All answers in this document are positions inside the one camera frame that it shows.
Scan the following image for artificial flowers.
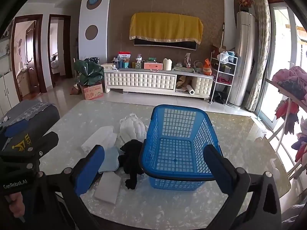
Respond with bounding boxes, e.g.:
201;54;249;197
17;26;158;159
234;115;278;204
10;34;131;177
239;0;254;12

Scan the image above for brown door frame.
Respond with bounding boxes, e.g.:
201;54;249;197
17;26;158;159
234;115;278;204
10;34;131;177
48;14;72;79

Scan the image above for green plastic bag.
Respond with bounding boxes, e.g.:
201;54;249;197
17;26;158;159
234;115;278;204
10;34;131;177
74;60;105;86

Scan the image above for orange bag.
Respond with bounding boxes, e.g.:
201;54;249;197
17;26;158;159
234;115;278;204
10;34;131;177
203;58;213;75

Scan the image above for blue plastic basket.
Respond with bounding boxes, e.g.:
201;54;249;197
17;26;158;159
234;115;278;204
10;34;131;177
140;104;223;190

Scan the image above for standing air conditioner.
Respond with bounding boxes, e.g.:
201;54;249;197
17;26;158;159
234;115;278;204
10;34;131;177
227;11;256;107

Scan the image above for round brown wall plaque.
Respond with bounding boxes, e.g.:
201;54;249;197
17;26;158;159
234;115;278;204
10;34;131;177
85;25;99;40

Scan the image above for white plastic bag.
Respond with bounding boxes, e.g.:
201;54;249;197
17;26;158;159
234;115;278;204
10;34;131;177
217;51;232;65

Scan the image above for yellow cloth cover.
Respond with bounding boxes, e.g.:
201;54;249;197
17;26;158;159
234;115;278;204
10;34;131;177
129;12;204;45

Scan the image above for black plush toy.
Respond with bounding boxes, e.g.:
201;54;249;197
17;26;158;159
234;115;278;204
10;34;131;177
117;139;144;190

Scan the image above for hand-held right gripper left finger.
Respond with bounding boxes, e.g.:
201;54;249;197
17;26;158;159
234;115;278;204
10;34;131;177
36;144;106;230

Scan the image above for red garment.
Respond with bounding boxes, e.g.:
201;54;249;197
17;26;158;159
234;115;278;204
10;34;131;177
275;98;300;135

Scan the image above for clothes drying rack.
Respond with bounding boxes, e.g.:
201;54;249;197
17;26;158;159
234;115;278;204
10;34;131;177
265;66;307;180

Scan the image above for blue wall clock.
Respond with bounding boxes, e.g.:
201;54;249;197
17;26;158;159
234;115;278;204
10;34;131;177
86;0;103;10

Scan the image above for pink drawer box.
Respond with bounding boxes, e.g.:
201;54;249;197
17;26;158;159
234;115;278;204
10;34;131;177
144;62;163;70

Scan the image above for cardboard box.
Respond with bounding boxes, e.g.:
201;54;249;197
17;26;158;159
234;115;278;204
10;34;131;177
80;83;104;100

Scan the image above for white towel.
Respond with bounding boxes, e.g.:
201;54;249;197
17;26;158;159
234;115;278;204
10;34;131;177
93;171;123;205

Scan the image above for white metal shelf rack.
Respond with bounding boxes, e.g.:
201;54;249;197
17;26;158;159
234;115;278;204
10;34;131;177
210;50;238;104

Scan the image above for patterned curtain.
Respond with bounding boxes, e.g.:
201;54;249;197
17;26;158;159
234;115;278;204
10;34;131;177
245;0;270;112

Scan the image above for brown wooden door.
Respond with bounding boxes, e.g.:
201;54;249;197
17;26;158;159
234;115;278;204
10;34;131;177
11;14;47;101

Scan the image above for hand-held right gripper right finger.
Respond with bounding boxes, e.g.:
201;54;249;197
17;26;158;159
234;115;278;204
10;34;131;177
203;144;282;230

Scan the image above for person's left hand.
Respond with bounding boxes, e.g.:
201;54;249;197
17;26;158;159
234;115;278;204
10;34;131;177
4;192;26;221

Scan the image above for red and white box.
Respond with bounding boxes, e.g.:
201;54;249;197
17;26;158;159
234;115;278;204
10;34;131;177
118;51;131;63

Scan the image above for light blue cloth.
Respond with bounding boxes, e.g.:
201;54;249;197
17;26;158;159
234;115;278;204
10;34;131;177
98;147;120;173

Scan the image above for white cloth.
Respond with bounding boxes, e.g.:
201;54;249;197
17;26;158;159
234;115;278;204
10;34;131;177
119;113;147;143
81;127;118;152

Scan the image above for pink jacket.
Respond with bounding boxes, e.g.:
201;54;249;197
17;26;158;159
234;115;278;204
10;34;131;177
272;67;307;89

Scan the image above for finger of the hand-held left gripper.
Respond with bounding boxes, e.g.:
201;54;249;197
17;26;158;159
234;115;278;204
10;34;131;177
0;119;29;151
26;132;59;160

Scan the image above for black television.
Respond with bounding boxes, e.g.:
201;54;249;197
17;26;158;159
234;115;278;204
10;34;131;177
134;38;198;51

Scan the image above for white tufted television cabinet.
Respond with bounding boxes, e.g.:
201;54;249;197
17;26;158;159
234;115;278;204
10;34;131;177
104;68;214;101

